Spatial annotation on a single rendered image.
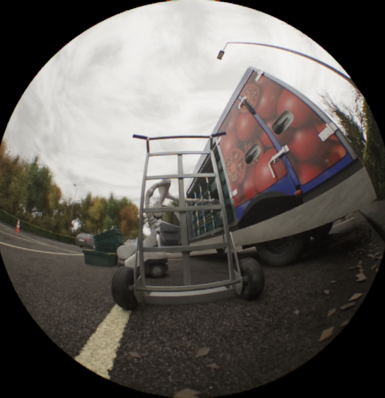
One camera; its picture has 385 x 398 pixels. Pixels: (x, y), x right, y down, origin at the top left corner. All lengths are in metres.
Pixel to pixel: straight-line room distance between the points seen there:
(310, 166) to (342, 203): 0.37
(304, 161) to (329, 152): 0.24
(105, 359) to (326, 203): 1.27
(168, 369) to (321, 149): 1.30
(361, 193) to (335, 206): 0.22
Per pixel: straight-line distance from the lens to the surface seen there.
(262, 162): 1.38
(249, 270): 0.66
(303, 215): 1.09
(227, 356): 0.45
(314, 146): 1.12
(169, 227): 4.85
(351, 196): 1.01
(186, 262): 0.77
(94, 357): 0.49
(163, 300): 0.82
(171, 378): 0.41
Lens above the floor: 0.35
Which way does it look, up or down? 23 degrees up
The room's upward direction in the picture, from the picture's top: 5 degrees counter-clockwise
